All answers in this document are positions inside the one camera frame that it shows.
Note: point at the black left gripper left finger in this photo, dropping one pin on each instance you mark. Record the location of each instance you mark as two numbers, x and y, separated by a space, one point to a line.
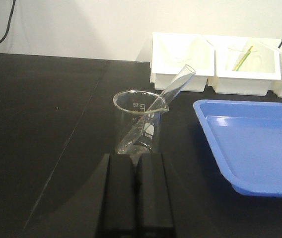
117 218

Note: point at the left white storage bin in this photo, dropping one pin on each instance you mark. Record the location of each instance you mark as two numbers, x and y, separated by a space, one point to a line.
171 51

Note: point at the blue plastic tray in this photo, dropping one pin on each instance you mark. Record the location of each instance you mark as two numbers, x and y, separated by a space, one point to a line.
245 138

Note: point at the glass beaker in middle bin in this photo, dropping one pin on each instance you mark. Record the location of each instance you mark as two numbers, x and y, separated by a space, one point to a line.
237 56

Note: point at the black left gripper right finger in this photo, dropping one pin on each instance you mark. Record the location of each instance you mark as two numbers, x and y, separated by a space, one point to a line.
154 213

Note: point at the middle white storage bin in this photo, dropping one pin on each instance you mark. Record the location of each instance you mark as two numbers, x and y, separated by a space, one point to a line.
257 74

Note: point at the yellow green plastic spatulas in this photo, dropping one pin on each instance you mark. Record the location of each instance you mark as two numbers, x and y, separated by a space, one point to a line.
243 59

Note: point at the glass test tube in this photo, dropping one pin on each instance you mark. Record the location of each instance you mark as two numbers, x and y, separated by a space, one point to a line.
159 105

